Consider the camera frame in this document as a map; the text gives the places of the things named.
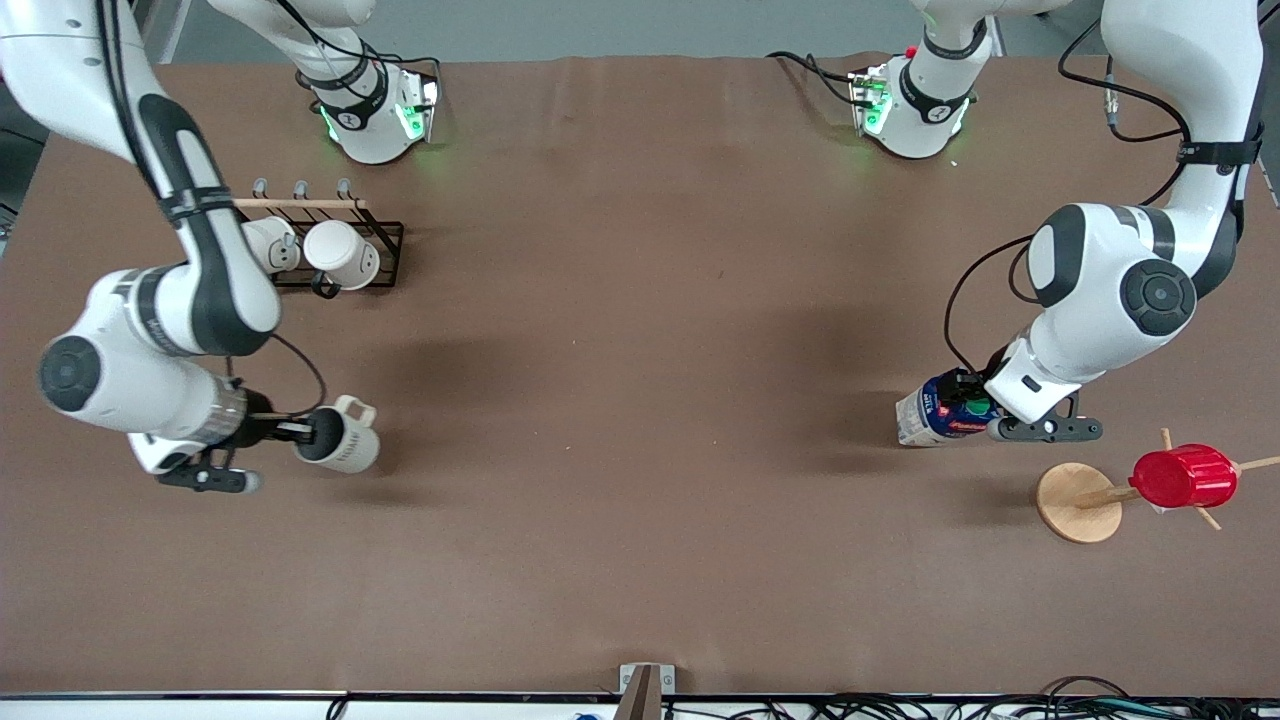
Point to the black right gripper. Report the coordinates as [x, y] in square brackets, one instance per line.
[262, 430]

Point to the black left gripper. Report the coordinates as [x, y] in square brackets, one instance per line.
[975, 388]

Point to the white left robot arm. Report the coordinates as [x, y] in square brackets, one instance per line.
[1100, 270]

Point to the brown table cover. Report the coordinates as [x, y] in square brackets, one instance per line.
[640, 400]

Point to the metal bracket with brown post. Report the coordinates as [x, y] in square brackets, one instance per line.
[632, 680]

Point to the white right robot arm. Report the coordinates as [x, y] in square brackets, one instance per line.
[120, 400]

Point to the white ceramic mug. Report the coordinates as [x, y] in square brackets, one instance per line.
[335, 250]
[275, 245]

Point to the red ribbed plastic cup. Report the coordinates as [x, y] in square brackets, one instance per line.
[1185, 478]

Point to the blue Pascual milk carton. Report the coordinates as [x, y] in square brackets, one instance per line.
[920, 418]

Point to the white mug with HOME print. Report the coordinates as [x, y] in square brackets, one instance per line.
[355, 450]

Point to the wooden mug tree stand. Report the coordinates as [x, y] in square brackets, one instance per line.
[1075, 505]

